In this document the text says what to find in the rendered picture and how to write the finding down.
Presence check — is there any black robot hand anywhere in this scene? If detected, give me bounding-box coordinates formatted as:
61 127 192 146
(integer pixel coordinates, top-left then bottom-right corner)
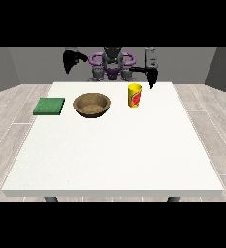
62 47 89 75
128 65 159 90

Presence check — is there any yellow cup with melon print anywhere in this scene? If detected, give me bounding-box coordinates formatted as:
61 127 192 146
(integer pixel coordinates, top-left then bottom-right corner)
127 82 143 109

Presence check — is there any brown wooden bowl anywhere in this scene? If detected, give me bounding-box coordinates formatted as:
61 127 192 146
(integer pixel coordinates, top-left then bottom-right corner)
72 92 112 119

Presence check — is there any green square pad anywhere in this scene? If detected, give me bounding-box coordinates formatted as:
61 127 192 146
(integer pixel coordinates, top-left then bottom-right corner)
32 97 66 116

